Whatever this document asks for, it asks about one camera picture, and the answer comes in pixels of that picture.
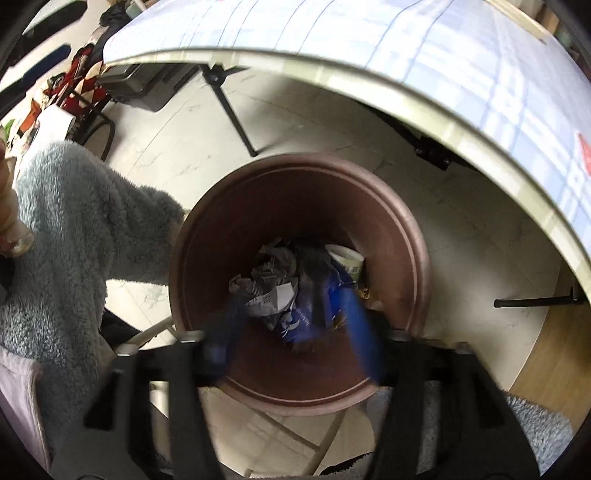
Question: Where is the green paper cup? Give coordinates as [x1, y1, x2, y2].
[324, 244, 365, 284]

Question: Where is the pile of clothes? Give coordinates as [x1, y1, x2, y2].
[44, 44, 112, 116]

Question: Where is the blue checked tablecloth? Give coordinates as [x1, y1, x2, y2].
[102, 0, 591, 301]

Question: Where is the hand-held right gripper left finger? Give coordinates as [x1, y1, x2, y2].
[48, 295, 247, 480]

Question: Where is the brown plastic bin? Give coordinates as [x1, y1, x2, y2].
[168, 153, 432, 417]

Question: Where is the person's left hand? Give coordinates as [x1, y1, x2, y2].
[0, 136, 37, 258]

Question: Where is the lavender fleece top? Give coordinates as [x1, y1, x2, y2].
[0, 346, 51, 472]

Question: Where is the person's leg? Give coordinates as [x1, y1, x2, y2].
[318, 385, 575, 480]
[0, 141, 185, 457]

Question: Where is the black metal chair frame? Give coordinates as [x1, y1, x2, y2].
[65, 88, 116, 162]

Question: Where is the silver paper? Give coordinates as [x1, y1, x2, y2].
[229, 237, 301, 330]

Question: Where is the person's right leg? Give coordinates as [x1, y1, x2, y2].
[318, 385, 575, 480]

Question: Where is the black hard case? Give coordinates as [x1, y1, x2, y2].
[95, 62, 199, 114]

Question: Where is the black table leg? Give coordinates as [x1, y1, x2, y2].
[198, 65, 259, 158]
[494, 286, 587, 309]

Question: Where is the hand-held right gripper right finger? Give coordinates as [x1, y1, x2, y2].
[339, 286, 541, 480]

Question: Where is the person's left leg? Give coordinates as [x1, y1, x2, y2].
[0, 141, 185, 457]

